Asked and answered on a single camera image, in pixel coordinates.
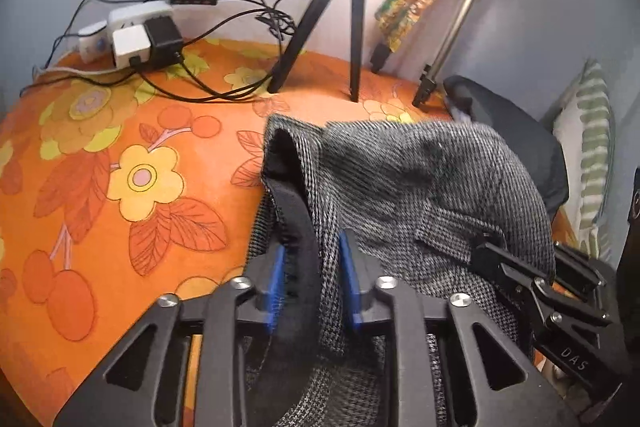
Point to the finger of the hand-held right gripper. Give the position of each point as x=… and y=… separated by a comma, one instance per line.
x=585, y=269
x=492, y=259

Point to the grey houndstooth pants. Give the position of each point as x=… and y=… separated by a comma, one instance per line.
x=425, y=187

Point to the small black tripod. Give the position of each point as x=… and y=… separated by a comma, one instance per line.
x=355, y=7

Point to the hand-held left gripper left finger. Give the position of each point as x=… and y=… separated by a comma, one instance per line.
x=277, y=287

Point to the white power adapter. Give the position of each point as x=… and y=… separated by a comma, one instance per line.
x=130, y=44

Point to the white power strip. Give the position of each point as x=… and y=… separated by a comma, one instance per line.
x=135, y=14

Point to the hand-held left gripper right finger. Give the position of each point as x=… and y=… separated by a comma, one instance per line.
x=350, y=282

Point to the tall metal tripod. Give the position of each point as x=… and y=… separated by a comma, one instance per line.
x=460, y=12

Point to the orange floral bedsheet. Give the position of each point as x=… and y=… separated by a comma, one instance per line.
x=150, y=117

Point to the black power adapter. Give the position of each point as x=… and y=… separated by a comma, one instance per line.
x=162, y=39

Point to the dark folded pants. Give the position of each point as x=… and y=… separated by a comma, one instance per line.
x=525, y=142

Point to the green striped pillow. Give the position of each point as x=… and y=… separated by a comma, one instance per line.
x=595, y=132

